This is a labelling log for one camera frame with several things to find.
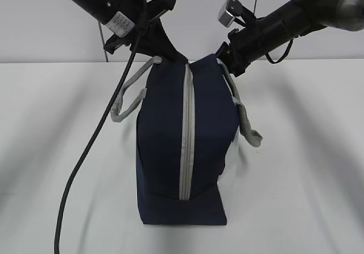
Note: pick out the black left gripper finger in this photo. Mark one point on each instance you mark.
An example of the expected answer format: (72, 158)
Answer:
(155, 42)

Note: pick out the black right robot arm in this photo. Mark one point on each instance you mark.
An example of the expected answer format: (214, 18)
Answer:
(272, 36)

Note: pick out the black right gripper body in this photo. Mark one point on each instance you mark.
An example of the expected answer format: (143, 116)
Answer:
(243, 48)

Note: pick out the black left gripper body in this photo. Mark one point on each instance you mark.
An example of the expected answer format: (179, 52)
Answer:
(128, 31)

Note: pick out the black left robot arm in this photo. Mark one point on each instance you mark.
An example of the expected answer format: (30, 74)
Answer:
(104, 10)

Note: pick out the navy blue lunch bag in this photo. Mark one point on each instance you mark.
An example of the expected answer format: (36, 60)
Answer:
(188, 116)

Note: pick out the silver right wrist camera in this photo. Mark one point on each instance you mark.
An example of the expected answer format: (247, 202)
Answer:
(234, 11)

